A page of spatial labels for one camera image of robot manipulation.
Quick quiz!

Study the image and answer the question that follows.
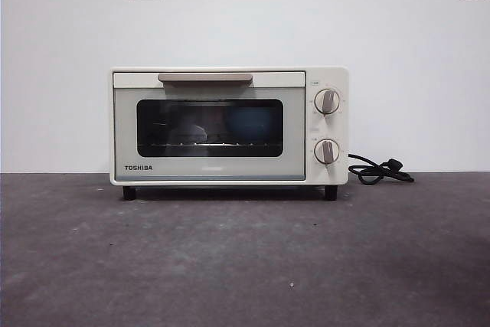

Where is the black oven power cable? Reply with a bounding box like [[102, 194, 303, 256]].
[[347, 153, 416, 185]]

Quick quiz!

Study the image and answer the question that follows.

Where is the blue bowl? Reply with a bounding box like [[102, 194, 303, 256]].
[[225, 107, 273, 141]]

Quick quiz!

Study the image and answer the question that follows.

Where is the beige oven knob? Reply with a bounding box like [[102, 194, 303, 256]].
[[313, 88, 342, 116], [313, 138, 341, 165]]

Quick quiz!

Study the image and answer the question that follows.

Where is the wire oven rack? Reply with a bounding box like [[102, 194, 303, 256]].
[[147, 141, 269, 149]]

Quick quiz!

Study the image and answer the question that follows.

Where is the cream toaster oven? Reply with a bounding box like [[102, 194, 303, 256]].
[[109, 66, 350, 201]]

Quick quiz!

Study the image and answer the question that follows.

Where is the glass oven door with handle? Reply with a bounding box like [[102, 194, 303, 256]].
[[112, 70, 307, 182]]

